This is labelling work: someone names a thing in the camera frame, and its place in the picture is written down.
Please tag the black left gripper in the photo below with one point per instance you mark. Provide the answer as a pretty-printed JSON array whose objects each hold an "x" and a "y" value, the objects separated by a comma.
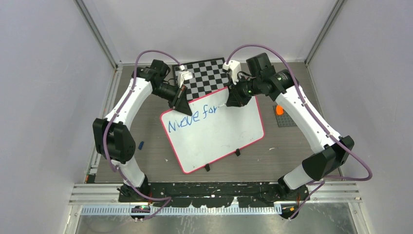
[{"x": 180, "y": 103}]

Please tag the grey studded building baseplate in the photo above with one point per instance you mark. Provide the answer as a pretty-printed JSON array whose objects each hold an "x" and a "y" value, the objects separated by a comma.
[{"x": 285, "y": 120}]

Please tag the slotted aluminium rail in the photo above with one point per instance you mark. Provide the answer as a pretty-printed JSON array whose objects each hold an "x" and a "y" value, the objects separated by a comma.
[{"x": 203, "y": 210}]

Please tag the black white chessboard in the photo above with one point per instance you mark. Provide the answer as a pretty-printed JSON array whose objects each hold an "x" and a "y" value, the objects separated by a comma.
[{"x": 208, "y": 77}]

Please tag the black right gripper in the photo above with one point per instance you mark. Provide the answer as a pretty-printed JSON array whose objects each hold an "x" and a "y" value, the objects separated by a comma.
[{"x": 235, "y": 97}]

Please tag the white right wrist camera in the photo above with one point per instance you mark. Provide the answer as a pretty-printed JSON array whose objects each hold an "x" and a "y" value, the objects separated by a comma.
[{"x": 232, "y": 68}]

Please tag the black mounting base plate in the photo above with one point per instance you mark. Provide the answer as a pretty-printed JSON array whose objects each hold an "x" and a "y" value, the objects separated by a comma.
[{"x": 213, "y": 194}]

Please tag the orange curved track piece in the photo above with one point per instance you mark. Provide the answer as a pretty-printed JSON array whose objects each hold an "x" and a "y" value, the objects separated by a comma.
[{"x": 279, "y": 110}]

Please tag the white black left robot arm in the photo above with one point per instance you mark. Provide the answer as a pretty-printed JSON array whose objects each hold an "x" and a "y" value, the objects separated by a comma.
[{"x": 112, "y": 136}]

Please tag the pink framed whiteboard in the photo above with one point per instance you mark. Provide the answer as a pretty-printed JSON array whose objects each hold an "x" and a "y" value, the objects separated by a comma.
[{"x": 211, "y": 132}]

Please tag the blue marker cap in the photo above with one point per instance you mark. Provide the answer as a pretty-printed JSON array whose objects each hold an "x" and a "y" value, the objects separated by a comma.
[{"x": 140, "y": 146}]

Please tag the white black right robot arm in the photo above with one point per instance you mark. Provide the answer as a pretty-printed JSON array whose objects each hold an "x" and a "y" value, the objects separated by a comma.
[{"x": 325, "y": 142}]

